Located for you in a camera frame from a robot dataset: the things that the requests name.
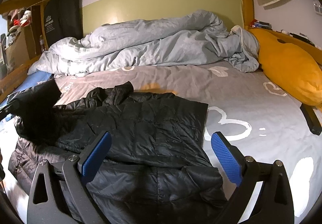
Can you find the white power strip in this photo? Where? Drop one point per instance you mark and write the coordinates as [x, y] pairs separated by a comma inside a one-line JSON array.
[[317, 8]]

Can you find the red white plush toys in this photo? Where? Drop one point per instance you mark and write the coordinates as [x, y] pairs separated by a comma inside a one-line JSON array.
[[21, 20]]

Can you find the light grey duvet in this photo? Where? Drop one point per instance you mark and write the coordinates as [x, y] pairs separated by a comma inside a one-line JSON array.
[[151, 43]]

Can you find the black power bank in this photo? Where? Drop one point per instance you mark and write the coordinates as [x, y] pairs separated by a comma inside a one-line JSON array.
[[312, 119]]

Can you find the wooden bed frame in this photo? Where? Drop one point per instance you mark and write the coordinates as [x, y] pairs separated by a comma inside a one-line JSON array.
[[247, 0]]

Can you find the blue pillow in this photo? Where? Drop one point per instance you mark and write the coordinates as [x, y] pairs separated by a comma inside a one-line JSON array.
[[27, 83]]

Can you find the black down jacket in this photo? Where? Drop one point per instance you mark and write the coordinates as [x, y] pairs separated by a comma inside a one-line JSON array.
[[151, 133]]

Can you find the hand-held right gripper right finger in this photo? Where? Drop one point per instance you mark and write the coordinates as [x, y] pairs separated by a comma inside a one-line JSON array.
[[226, 158]]

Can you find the grey printed bed sheet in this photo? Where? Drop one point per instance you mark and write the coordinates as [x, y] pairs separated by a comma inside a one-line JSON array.
[[251, 113]]

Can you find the brown cardboard box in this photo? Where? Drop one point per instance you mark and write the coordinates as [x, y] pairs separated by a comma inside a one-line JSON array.
[[18, 50]]

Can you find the yellow plush pillow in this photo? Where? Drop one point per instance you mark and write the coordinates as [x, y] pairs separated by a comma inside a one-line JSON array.
[[289, 70]]

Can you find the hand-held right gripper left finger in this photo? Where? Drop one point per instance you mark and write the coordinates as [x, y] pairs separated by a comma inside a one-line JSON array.
[[96, 156]]

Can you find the black remote control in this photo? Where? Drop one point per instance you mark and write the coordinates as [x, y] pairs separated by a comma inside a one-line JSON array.
[[299, 35]]

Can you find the stack of small boxes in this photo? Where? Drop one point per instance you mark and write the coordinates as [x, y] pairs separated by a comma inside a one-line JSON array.
[[260, 24]]

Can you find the black garment bag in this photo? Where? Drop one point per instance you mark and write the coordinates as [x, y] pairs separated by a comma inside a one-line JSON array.
[[63, 18]]

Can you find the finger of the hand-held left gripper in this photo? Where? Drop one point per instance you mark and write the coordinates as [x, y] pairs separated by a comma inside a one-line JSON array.
[[10, 108]]

